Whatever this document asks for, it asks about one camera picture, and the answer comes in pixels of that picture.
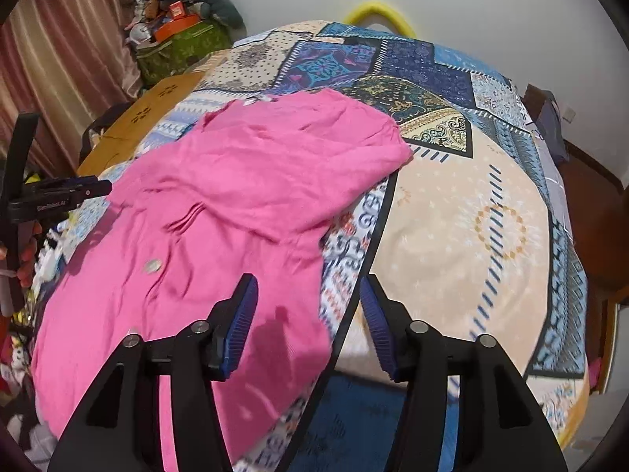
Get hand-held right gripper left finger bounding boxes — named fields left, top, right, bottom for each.
left=46, top=274, right=259, bottom=472

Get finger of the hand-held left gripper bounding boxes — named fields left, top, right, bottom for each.
left=30, top=177, right=113, bottom=203

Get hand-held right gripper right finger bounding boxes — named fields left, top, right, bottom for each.
left=360, top=274, right=571, bottom=472

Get pink shirt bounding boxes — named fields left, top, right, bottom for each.
left=30, top=87, right=414, bottom=472

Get person's left hand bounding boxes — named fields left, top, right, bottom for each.
left=14, top=221, right=44, bottom=287

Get patterned patchwork bedsheet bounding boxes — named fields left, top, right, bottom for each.
left=37, top=20, right=590, bottom=472

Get brown striped curtain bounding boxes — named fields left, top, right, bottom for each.
left=0, top=0, right=148, bottom=178

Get green patterned bag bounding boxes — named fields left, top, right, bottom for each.
left=135, top=20, right=232, bottom=87

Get pile of colourful clutter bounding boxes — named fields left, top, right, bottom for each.
left=0, top=305, right=55, bottom=458

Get orange box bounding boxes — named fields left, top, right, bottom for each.
left=154, top=12, right=202, bottom=42

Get brown wooden cabinet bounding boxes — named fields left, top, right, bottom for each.
left=521, top=83, right=629, bottom=306

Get blue-grey cloth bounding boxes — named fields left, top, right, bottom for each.
left=533, top=98, right=571, bottom=165

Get black bag strap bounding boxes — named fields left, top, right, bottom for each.
left=80, top=102, right=129, bottom=154

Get yellow ring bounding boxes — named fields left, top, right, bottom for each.
left=344, top=2, right=417, bottom=37

